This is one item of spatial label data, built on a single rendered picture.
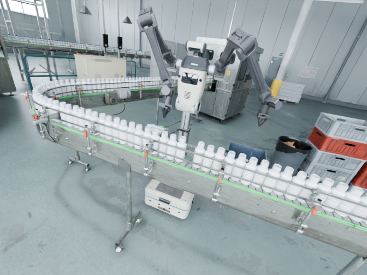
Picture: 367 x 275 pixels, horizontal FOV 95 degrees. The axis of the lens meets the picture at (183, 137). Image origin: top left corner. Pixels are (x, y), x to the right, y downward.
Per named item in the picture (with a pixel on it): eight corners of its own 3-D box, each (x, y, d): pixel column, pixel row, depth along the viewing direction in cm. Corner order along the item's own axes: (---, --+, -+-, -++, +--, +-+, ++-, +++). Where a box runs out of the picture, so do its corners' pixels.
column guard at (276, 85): (264, 105, 755) (273, 79, 705) (264, 102, 789) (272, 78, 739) (273, 106, 745) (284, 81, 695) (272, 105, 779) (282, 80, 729)
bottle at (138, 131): (142, 144, 119) (142, 123, 111) (144, 149, 114) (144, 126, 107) (133, 145, 116) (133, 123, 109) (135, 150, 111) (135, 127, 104)
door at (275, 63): (260, 90, 1139) (272, 56, 1044) (260, 90, 1147) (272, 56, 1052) (276, 93, 1115) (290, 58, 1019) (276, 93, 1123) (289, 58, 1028)
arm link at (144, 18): (150, -2, 98) (135, 4, 100) (152, 16, 94) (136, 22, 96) (173, 51, 140) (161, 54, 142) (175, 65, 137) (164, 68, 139)
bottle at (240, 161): (237, 183, 96) (246, 159, 89) (228, 177, 100) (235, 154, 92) (241, 178, 100) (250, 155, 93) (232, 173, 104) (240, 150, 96)
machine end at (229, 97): (210, 103, 639) (223, 44, 549) (243, 114, 575) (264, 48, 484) (185, 111, 521) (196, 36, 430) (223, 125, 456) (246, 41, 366)
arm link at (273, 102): (266, 86, 113) (256, 95, 114) (280, 90, 104) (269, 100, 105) (271, 98, 120) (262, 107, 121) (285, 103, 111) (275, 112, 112)
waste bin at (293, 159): (265, 179, 269) (280, 144, 240) (262, 164, 307) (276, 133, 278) (296, 189, 258) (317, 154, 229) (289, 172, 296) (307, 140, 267)
